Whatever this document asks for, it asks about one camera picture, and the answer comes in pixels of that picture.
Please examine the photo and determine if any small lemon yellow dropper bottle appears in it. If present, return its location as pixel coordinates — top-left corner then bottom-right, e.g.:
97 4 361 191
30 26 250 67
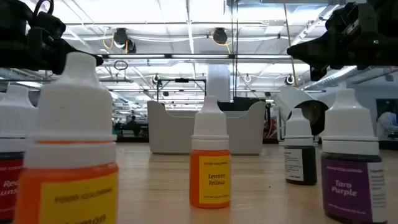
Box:
189 95 231 209
14 52 119 224

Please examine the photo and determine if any yellow hanging cable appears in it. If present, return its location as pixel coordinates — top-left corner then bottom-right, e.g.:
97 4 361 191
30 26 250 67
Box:
282 2 299 88

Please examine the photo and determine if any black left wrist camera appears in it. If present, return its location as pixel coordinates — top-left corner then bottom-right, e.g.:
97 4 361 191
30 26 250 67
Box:
29 11 67 41

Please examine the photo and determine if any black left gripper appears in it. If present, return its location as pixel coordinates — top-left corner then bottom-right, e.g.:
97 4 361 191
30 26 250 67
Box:
0 0 104 75

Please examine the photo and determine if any black equipment case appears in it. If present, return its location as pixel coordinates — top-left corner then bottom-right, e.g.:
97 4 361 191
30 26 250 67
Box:
217 96 267 112

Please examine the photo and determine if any white plastic storage bin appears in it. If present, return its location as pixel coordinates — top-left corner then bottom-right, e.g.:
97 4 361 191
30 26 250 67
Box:
147 100 267 156

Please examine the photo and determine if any white building column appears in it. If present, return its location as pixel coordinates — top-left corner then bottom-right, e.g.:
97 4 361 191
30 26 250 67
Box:
206 63 231 103

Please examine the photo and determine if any small taro purple dropper bottle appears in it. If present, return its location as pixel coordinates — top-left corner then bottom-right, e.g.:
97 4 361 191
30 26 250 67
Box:
320 88 389 224

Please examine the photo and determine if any white spotlight lamp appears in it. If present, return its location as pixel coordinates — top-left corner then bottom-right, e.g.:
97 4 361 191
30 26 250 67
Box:
273 85 330 147

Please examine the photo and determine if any small red sunset dropper bottle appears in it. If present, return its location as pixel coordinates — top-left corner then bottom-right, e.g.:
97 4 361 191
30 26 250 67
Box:
0 84 39 222

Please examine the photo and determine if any black overhead frame rail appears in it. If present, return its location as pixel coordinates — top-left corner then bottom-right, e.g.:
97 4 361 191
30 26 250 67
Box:
102 53 293 60

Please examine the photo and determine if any small black dropper bottle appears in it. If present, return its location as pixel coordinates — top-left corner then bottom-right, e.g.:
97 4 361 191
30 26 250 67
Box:
283 108 318 186

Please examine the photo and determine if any black vertical frame post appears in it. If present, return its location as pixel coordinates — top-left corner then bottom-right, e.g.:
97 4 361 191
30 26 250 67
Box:
231 0 239 100

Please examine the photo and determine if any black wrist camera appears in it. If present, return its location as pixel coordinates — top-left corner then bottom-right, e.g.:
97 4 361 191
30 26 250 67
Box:
325 2 361 32
29 11 67 41

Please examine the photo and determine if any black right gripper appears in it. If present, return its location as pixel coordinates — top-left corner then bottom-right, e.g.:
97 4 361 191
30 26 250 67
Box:
286 0 398 82

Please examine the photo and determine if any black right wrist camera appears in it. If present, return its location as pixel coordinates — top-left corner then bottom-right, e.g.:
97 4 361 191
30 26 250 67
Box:
325 2 361 32

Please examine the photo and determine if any black ceiling cable reel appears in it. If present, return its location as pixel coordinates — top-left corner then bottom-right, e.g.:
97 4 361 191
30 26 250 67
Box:
113 27 137 54
212 27 229 46

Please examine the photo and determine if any person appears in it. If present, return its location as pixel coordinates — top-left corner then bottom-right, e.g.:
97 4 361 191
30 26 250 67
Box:
126 115 141 137
376 108 398 133

